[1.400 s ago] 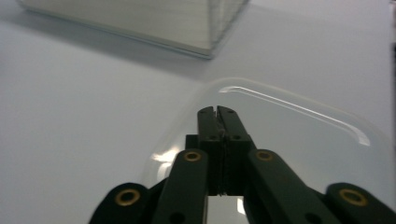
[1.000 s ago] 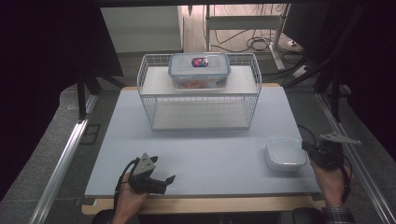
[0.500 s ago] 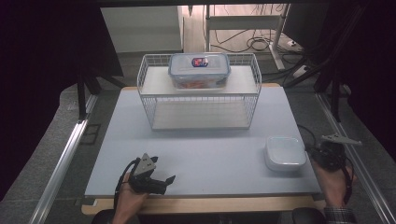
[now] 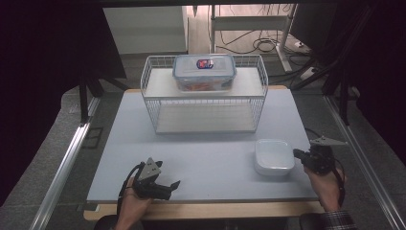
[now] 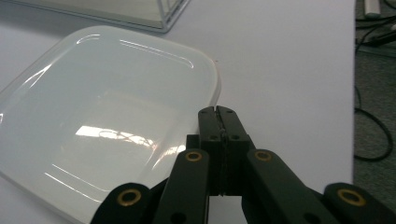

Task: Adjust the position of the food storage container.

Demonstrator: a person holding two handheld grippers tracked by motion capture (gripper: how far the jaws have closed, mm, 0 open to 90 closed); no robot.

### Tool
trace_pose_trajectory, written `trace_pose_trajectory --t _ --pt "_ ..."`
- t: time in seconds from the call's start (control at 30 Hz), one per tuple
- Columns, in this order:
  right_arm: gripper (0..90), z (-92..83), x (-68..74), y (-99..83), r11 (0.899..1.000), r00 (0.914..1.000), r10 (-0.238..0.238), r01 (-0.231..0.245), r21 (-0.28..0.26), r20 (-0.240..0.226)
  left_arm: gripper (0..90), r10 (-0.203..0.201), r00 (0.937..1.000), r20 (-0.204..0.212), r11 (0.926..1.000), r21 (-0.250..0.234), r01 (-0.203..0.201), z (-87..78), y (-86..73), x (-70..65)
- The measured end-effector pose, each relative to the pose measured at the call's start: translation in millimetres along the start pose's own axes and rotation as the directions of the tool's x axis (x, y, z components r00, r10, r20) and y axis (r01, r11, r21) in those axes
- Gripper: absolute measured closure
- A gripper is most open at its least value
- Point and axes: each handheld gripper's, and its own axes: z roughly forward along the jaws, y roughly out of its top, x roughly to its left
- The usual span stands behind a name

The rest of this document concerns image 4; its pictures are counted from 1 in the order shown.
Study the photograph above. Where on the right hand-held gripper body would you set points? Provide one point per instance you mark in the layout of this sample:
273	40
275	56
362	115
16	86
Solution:
321	158

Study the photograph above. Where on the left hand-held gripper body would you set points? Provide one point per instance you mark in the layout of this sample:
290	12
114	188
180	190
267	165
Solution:
150	171

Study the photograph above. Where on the white square bowl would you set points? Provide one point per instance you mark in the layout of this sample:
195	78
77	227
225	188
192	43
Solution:
274	156

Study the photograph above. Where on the clear plastic food container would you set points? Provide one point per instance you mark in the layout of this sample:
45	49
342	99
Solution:
204	72

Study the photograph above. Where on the person's right hand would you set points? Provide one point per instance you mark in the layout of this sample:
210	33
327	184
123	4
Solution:
328	188

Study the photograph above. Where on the person's left hand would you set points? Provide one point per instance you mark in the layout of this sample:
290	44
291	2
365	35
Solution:
134	209

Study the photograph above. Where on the pale blue table mat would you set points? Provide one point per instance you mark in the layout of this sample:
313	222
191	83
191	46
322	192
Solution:
127	134

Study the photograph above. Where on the black metal stand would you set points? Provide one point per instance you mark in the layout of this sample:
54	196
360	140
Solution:
84	96
344	96

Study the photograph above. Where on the white power strip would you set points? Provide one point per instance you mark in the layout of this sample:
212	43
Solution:
308	73

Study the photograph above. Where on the white cabinet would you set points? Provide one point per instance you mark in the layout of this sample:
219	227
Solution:
145	30

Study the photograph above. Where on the aluminium floor rail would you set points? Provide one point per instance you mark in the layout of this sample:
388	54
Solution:
65	163
367	166

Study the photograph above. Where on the white desk frame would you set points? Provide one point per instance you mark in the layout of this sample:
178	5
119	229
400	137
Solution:
249	23

